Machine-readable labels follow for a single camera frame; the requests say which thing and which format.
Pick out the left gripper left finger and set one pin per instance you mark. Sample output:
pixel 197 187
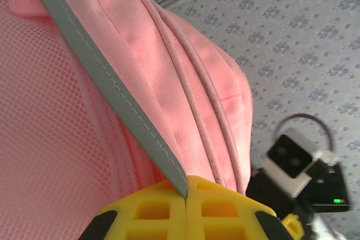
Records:
pixel 157 212

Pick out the pink backpack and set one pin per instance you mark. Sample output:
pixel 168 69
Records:
pixel 84 82

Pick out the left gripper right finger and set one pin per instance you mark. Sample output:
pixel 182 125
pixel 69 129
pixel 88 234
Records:
pixel 222 212

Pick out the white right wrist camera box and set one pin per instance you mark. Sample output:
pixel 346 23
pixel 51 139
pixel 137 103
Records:
pixel 289 153

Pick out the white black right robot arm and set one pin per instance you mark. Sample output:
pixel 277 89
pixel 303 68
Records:
pixel 320 228

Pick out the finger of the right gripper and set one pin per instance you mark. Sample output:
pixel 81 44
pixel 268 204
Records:
pixel 294 224

